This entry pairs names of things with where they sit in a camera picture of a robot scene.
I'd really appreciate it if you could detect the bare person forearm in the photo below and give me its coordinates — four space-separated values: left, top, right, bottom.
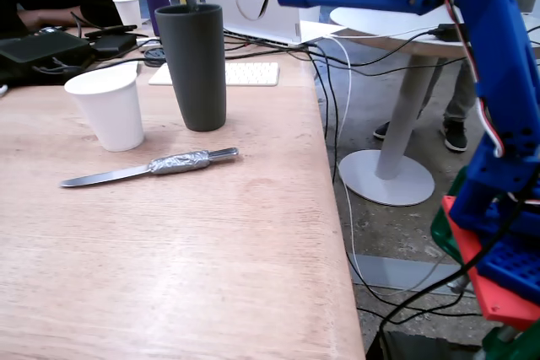
19 8 85 31

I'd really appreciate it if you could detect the small white paper cup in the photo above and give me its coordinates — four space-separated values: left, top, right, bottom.
112 0 143 29

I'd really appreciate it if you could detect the white laptop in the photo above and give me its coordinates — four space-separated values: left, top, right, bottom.
204 0 347 47

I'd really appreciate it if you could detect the black pen-like stick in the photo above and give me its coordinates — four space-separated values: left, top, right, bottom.
84 24 139 39

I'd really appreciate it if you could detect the round black puck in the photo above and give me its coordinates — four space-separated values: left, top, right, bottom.
143 47 166 67

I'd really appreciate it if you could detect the tall dark gray cup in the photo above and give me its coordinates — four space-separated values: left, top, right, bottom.
154 3 228 132

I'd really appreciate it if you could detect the small black box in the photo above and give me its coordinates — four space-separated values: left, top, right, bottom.
90 33 138 57

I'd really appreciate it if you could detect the white keyboard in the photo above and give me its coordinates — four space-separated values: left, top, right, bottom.
148 62 280 87

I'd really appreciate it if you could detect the black flat case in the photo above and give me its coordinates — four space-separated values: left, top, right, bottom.
0 30 96 83

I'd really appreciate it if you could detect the large white paper cup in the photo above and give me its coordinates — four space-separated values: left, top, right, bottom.
63 67 145 153

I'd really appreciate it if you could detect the black power adapter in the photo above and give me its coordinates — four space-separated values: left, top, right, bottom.
428 22 469 43

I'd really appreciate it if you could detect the gray trouser leg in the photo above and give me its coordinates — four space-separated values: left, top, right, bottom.
442 60 480 125

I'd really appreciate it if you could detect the green table clamp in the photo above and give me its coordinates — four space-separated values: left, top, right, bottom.
429 165 472 266
480 321 540 360

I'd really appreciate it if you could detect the white cable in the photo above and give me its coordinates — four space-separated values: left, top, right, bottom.
324 35 365 289

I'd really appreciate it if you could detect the black cable over table edge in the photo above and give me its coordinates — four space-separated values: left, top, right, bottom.
303 41 341 184

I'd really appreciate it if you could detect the knife with duct-taped handle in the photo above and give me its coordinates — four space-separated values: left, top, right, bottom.
58 147 240 189

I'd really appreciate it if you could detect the round white pedestal table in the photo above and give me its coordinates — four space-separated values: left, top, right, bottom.
328 5 540 207

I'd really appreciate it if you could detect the red white servo wire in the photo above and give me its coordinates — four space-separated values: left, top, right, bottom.
438 0 507 159

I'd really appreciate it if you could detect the gray floor cable cover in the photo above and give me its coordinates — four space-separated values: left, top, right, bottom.
349 253 465 296

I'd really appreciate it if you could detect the red robot base plate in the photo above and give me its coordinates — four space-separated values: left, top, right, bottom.
441 195 540 331

